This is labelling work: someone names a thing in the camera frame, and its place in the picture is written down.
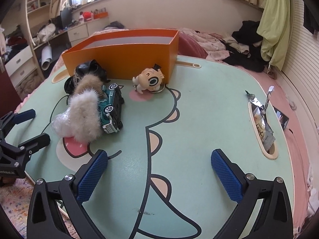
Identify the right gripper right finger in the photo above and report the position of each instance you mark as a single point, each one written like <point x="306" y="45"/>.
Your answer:
<point x="274" y="219"/>

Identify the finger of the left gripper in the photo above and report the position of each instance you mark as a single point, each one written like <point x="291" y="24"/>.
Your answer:
<point x="11" y="119"/>
<point x="36" y="143"/>

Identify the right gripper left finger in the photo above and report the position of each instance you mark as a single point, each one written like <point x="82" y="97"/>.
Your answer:
<point x="44" y="217"/>

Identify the red object on desk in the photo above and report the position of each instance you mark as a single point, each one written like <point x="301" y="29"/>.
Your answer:
<point x="88" y="16"/>

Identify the clear plastic wrapped bundle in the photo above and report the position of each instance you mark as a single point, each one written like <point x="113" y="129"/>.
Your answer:
<point x="61" y="125"/>

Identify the colourful speckled rug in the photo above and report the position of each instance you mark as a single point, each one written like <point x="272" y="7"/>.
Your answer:
<point x="15" y="199"/>

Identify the white fluffy fur scrunchie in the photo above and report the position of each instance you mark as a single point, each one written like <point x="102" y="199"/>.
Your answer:
<point x="84" y="117"/>

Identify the rolled white paper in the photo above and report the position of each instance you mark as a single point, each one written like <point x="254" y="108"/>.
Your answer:
<point x="46" y="57"/>

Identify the brown fluffy fur scrunchie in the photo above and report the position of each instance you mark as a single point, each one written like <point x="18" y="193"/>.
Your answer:
<point x="89" y="82"/>

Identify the green toy car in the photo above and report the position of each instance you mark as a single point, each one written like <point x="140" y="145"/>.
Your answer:
<point x="110" y="109"/>

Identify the black satin lace scrunchie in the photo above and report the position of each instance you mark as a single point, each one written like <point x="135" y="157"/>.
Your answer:
<point x="90" y="67"/>

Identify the smartphone on bed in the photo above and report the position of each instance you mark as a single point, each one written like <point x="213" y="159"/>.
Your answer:
<point x="283" y="119"/>

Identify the white drawer cabinet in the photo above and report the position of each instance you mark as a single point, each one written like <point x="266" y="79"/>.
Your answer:
<point x="78" y="32"/>

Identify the silver snack wrapper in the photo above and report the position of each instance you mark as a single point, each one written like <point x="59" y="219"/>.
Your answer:
<point x="264" y="132"/>

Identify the black computer monitor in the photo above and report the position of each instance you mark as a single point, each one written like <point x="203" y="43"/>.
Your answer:
<point x="66" y="18"/>

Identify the orange cardboard box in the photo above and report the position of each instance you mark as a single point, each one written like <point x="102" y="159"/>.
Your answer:
<point x="125" y="54"/>

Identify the orange tray on desk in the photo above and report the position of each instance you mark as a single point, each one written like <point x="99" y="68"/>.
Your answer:
<point x="100" y="15"/>

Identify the black clothes pile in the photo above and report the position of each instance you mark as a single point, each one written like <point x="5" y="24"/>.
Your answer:
<point x="244" y="47"/>

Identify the red pillow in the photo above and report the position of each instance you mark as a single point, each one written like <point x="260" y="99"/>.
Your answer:
<point x="187" y="46"/>

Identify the pink floral quilt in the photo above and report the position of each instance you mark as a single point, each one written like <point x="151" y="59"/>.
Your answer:
<point x="210" y="43"/>

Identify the green hanging garment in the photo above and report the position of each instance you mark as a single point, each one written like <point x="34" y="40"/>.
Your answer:
<point x="275" y="29"/>

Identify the black hanging garment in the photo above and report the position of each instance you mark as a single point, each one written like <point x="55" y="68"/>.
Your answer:
<point x="309" y="21"/>

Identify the cartoon pig figure keychain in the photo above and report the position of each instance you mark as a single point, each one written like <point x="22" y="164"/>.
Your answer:
<point x="149" y="79"/>

